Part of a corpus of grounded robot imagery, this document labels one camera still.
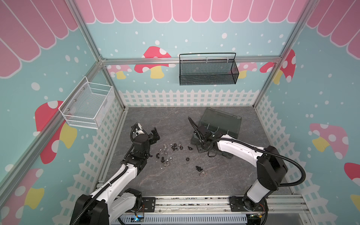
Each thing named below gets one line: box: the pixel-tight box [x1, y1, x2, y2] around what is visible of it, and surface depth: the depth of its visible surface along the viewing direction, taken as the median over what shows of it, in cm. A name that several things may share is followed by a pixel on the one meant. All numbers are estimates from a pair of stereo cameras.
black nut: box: [171, 142, 184, 152], surface depth 99 cm
